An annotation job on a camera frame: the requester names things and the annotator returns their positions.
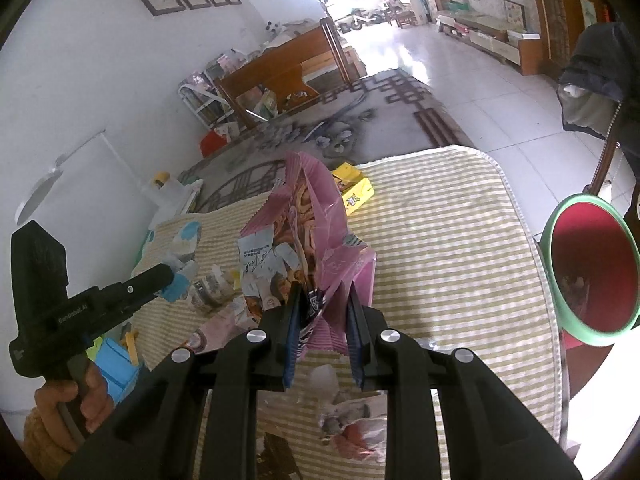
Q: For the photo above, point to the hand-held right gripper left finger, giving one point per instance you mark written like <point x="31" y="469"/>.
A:
<point x="293" y="332"/>

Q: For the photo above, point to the wooden stool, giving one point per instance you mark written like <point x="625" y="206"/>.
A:
<point x="582" y="365"/>

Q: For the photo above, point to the red bin with green rim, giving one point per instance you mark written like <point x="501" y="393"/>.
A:
<point x="595" y="260"/>

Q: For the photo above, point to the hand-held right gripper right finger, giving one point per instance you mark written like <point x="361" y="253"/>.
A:
<point x="356" y="342"/>

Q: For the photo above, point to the dark blue jacket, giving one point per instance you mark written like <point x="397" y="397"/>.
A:
<point x="595" y="75"/>

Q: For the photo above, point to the carved wooden chair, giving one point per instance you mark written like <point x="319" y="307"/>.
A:
<point x="607" y="160"/>

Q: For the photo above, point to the clear bottle with yellow cap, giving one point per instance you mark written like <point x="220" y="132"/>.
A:
<point x="170" y="195"/>

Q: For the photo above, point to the blue plastic toy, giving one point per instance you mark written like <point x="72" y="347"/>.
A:
<point x="117" y="367"/>

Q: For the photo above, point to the pale pink wrapper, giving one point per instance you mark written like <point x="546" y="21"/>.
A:
<point x="225" y="327"/>

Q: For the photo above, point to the wooden bench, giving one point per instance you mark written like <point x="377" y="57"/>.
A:
<point x="280" y="67"/>

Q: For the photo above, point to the red floor container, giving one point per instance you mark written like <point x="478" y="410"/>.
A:
<point x="212" y="145"/>

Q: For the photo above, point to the pink snack bag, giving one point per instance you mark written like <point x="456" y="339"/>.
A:
<point x="325" y="220"/>

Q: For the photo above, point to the low wooden cabinet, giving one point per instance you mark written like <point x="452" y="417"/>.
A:
<point x="490" y="40"/>

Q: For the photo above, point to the yellow box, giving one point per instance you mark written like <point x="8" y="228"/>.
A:
<point x="355" y="190"/>

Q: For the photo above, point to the clear plastic wrapper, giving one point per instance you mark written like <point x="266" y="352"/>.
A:
<point x="212" y="290"/>

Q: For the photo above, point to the crumpled clear plastic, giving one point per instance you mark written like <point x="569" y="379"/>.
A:
<point x="322" y="380"/>

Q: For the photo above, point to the person's left forearm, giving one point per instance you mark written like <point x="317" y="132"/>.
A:
<point x="40" y="442"/>

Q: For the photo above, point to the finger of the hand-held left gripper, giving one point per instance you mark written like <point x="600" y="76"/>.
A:
<point x="152" y="281"/>

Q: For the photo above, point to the dark wrapper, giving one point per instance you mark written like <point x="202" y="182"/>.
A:
<point x="280" y="457"/>

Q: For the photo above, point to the red and white wrapper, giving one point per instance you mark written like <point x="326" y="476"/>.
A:
<point x="357" y="432"/>

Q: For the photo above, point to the person's left hand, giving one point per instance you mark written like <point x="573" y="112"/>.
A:
<point x="97" y="400"/>

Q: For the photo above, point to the yellow striped table cloth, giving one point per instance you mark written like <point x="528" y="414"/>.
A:
<point x="450" y="260"/>

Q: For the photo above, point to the white desk lamp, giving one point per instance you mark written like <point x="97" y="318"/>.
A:
<point x="40" y="190"/>

